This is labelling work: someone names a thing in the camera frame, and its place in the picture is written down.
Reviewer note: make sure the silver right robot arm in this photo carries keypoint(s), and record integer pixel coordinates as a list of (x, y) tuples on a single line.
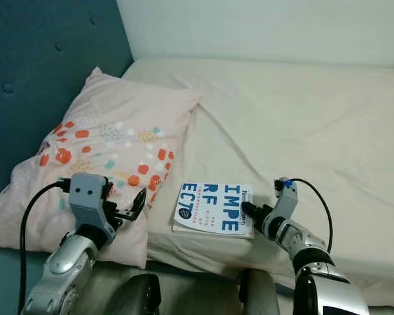
[(295, 236)]

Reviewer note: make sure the robot left leg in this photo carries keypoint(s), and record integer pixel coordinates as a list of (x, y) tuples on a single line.
[(134, 295)]

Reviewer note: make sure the white book with blue letters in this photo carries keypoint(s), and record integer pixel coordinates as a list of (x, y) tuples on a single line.
[(213, 210)]

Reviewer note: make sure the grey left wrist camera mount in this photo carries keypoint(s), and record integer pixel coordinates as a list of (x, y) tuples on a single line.
[(90, 193)]

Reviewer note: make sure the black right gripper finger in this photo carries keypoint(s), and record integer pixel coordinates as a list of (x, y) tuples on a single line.
[(250, 209)]

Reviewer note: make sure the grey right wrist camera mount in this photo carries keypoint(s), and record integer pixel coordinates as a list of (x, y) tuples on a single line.
[(287, 200)]

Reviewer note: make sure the bed with beige sheet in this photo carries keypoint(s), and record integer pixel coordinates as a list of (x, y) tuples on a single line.
[(289, 131)]

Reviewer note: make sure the teal padded headboard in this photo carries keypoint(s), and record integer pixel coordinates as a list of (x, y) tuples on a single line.
[(39, 65)]

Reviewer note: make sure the pink dotted pillow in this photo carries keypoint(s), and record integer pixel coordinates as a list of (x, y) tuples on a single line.
[(111, 125)]

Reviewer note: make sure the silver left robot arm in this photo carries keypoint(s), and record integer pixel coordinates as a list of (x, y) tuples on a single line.
[(65, 269)]

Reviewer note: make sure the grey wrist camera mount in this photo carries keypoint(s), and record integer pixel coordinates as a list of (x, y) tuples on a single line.
[(90, 193), (287, 200)]

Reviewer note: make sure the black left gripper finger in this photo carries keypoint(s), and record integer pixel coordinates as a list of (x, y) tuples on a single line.
[(140, 202)]

